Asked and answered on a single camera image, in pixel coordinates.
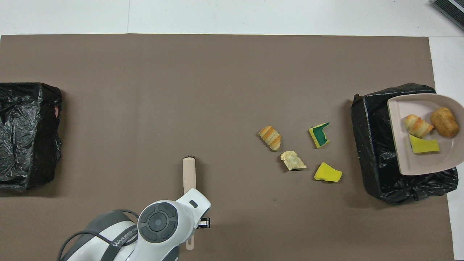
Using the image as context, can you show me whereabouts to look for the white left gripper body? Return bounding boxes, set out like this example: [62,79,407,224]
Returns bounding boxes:
[176,188,212,220]

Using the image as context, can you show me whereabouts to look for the beige brush black bristles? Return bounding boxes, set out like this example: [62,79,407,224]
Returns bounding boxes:
[182,156,198,250]

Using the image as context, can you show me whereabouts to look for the striped croissant piece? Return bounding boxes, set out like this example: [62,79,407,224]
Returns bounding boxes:
[403,114,434,139]
[258,125,282,152]

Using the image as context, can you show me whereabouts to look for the pale bread piece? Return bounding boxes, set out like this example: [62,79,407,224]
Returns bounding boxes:
[280,150,307,171]

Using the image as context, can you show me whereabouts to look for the green yellow sponge piece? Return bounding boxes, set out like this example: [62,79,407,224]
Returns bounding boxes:
[308,122,331,149]

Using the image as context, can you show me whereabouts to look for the beige plastic dustpan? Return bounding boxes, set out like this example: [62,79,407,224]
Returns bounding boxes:
[387,93,464,176]

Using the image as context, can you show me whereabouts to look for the brown bread roll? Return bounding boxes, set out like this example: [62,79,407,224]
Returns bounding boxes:
[430,107,460,138]

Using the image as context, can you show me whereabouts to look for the black bag lined bin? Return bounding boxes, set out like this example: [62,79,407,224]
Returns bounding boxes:
[351,83,459,204]
[0,82,63,191]

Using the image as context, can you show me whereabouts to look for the brown table mat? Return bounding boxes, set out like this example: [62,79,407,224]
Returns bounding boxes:
[0,34,455,261]

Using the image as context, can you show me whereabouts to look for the black ribbed device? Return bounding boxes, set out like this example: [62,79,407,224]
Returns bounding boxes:
[431,0,464,31]

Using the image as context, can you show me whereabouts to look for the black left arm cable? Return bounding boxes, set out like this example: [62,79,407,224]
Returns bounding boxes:
[57,209,140,261]

